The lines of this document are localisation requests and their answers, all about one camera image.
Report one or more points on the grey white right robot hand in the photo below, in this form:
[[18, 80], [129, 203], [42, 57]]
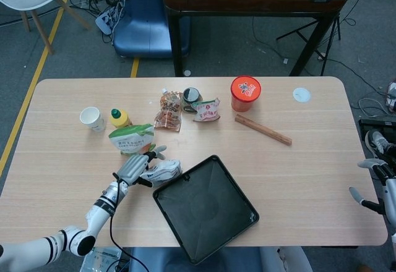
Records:
[[389, 191]]

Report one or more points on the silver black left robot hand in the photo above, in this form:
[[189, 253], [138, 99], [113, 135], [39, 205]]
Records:
[[133, 168]]

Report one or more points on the white sugar bag blue print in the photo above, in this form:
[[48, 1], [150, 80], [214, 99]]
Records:
[[164, 171]]

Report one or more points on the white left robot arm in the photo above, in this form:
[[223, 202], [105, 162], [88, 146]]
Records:
[[96, 216]]

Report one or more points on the brown bread snack packet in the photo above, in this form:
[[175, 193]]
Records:
[[168, 111]]

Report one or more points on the black rectangular plastic tray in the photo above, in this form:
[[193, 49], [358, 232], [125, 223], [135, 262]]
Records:
[[210, 210]]

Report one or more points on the pink white snack packet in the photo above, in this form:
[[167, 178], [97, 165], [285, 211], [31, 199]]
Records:
[[205, 111]]

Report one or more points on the green white corn starch pouch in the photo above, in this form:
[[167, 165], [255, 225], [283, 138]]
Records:
[[130, 139]]

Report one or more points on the yellow squeeze bottle green cap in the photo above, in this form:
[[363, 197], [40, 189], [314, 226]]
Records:
[[120, 120]]

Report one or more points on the grey white sneaker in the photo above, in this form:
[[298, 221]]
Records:
[[377, 142]]

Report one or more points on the stacked white paper cups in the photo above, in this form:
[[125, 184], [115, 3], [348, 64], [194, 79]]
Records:
[[91, 117]]

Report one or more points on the black floor platform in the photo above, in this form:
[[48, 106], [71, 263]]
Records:
[[376, 123]]

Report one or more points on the glass spice jar black lid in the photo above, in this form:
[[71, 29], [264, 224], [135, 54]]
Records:
[[190, 96]]

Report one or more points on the blue robot torso base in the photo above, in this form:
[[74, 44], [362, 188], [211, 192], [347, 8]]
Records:
[[161, 259]]

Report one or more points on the clear printed plastic bag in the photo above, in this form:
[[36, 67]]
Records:
[[99, 258]]

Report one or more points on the small white floor disc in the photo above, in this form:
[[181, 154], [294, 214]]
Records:
[[187, 73]]

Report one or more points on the white robot body cover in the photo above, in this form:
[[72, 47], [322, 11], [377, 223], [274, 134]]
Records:
[[287, 259]]

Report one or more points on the white round table grommet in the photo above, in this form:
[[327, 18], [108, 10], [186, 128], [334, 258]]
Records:
[[301, 94]]

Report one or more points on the wooden rolling pin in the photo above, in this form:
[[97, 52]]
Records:
[[263, 129]]

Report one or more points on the orange red cylindrical tub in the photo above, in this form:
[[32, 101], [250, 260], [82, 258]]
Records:
[[246, 89]]

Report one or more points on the blue chair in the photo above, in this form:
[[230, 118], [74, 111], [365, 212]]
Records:
[[145, 21]]

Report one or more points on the white power strip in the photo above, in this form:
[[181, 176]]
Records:
[[103, 21]]

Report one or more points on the small tan floor scrap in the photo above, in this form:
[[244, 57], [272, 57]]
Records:
[[321, 55]]

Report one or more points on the black tripod stand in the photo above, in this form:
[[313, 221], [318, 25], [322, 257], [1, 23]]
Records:
[[297, 31]]

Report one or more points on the dark wood mahjong table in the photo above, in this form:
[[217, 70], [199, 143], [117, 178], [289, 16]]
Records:
[[247, 4]]

